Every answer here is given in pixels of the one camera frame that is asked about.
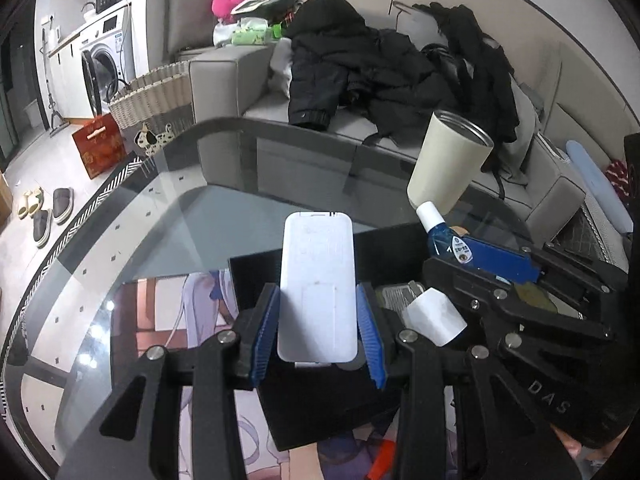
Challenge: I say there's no grey sofa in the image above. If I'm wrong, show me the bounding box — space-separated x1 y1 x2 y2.
175 40 640 271

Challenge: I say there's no white remote control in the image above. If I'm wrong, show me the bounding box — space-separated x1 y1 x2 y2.
276 211 358 363

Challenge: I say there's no red gift bag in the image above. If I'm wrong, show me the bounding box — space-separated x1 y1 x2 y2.
71 112 127 180

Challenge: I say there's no green wipes packet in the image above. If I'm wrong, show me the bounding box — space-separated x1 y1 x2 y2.
214 16 273 46

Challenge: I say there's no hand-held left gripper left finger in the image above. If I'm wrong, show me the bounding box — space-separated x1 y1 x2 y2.
55 285 281 480

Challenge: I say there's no wicker basket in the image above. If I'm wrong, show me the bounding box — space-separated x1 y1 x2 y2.
109 60 196 136

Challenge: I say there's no grey garment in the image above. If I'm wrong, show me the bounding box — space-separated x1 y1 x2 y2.
480 82 543 183

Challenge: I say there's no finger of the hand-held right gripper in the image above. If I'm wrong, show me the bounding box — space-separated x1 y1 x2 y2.
460 236 628 306
422 257 616 346

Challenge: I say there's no red striped cloth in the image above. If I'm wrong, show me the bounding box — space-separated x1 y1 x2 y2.
606 159 632 206

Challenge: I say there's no pale sofa pillow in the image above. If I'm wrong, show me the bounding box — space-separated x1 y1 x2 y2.
392 1 441 51

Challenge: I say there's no white washing machine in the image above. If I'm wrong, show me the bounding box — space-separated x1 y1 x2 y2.
79 0 138 111

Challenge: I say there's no person's right hand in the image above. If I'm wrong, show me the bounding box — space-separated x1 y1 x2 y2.
552 425 606 478

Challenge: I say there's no grey cushion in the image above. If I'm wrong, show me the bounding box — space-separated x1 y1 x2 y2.
165 0 251 53

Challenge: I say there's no white insulated cup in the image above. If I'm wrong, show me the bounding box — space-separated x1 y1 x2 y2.
406 109 496 211

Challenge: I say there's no light blue long object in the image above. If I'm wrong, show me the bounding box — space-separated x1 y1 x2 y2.
565 140 633 233

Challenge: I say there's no printed desk mat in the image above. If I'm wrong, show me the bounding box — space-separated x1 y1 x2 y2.
110 267 461 480

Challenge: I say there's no dark door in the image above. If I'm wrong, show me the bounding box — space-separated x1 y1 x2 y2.
0 35 21 161

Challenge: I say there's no blue bottle with white cap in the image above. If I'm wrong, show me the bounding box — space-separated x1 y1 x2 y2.
416 201 473 263

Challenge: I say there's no grey slipper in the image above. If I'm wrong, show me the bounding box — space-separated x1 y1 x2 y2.
52 187 75 225
32 209 53 248

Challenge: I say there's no black storage box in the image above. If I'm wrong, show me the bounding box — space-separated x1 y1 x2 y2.
227 221 586 453

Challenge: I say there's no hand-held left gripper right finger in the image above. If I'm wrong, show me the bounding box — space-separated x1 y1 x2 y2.
356 281 583 480

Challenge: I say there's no pink plush toy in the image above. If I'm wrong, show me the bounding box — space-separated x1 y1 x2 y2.
211 0 253 17

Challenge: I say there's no black draped garment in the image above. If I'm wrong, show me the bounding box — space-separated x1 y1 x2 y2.
412 2 518 143

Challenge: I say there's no black puffer jacket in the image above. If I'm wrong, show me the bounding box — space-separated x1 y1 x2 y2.
282 0 456 133

